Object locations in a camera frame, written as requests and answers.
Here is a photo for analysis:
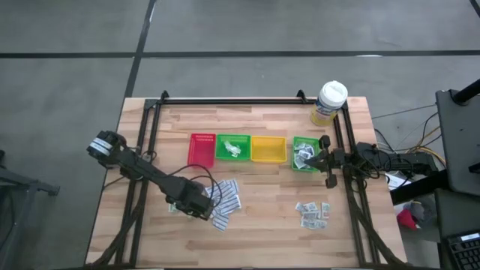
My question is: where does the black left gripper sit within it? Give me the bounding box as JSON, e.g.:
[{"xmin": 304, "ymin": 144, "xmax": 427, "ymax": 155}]
[{"xmin": 168, "ymin": 178, "xmax": 215, "ymax": 222}]

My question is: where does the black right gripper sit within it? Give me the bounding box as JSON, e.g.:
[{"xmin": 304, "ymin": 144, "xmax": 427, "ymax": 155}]
[{"xmin": 302, "ymin": 134, "xmax": 347, "ymax": 189}]

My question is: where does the green plastic basket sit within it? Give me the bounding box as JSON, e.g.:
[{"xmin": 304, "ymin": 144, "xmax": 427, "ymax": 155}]
[
  {"xmin": 291, "ymin": 136, "xmax": 322, "ymax": 173},
  {"xmin": 215, "ymin": 133, "xmax": 252, "ymax": 162}
]

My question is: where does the yellow plastic basket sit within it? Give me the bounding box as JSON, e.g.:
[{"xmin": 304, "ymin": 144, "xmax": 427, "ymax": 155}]
[{"xmin": 250, "ymin": 135, "xmax": 289, "ymax": 164}]

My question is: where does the red plastic basket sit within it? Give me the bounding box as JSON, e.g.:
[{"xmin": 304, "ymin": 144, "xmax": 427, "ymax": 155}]
[{"xmin": 187, "ymin": 132, "xmax": 218, "ymax": 169}]

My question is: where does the yellow disinfecting wipes canister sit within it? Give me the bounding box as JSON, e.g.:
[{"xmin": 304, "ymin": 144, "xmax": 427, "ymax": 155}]
[{"xmin": 310, "ymin": 80, "xmax": 349, "ymax": 128}]

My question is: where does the white paper sheet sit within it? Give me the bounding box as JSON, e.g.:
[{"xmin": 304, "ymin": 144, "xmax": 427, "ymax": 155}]
[{"xmin": 385, "ymin": 172, "xmax": 412, "ymax": 192}]

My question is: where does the red cloth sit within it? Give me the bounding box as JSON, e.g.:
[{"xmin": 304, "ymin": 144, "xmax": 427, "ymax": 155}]
[{"xmin": 395, "ymin": 208, "xmax": 419, "ymax": 230}]

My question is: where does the black pole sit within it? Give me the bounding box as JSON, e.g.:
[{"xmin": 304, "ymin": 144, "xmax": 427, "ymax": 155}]
[{"xmin": 451, "ymin": 78, "xmax": 480, "ymax": 106}]

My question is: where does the black laptop keyboard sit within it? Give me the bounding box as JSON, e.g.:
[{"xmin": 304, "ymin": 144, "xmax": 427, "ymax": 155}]
[{"xmin": 445, "ymin": 231, "xmax": 480, "ymax": 270}]

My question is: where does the grey metal stand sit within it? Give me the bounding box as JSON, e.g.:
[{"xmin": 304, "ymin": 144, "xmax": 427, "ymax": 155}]
[{"xmin": 0, "ymin": 149, "xmax": 61, "ymax": 270}]

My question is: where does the black aluminium table frame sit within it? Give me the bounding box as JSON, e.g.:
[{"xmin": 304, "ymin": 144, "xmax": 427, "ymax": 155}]
[{"xmin": 85, "ymin": 89, "xmax": 409, "ymax": 270}]

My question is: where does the thin grey floor cable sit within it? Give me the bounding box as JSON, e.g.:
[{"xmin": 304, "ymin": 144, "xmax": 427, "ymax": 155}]
[{"xmin": 370, "ymin": 103, "xmax": 438, "ymax": 120}]

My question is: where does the yellow cable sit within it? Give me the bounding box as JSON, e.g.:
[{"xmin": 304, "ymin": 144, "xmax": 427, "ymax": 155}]
[{"xmin": 399, "ymin": 125, "xmax": 447, "ymax": 170}]

